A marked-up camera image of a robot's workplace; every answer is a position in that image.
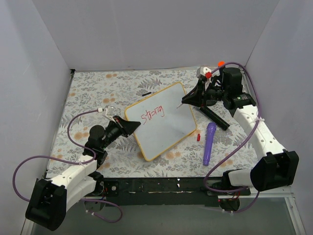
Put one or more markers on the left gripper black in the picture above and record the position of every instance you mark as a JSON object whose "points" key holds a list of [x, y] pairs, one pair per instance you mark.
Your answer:
{"points": [[120, 127]]}

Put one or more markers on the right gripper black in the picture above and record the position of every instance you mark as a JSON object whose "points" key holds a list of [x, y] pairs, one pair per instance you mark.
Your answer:
{"points": [[202, 93]]}

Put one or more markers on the yellow framed whiteboard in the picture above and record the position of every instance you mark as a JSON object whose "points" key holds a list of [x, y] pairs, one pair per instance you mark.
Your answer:
{"points": [[163, 122]]}

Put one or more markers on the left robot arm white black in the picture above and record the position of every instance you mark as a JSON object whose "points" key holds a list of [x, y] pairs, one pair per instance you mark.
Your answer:
{"points": [[52, 198]]}

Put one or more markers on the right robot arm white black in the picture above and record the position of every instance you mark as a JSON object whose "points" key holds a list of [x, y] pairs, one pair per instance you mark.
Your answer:
{"points": [[276, 165]]}

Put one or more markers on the black microphone silver head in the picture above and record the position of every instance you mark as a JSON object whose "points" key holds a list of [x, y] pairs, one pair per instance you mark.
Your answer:
{"points": [[215, 118]]}

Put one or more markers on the purple toy microphone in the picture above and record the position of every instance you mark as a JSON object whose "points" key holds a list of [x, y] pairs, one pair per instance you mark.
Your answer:
{"points": [[210, 132]]}

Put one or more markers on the floral table mat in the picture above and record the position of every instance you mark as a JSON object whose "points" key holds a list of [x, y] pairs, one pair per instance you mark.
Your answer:
{"points": [[91, 90]]}

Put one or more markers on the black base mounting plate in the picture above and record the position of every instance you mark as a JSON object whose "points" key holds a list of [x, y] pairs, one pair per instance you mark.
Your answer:
{"points": [[160, 191]]}

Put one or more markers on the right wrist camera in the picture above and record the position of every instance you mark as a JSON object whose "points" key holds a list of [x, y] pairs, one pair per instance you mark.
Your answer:
{"points": [[201, 75]]}

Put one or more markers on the aluminium frame rail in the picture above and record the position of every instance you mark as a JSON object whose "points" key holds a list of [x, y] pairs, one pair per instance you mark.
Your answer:
{"points": [[282, 192]]}

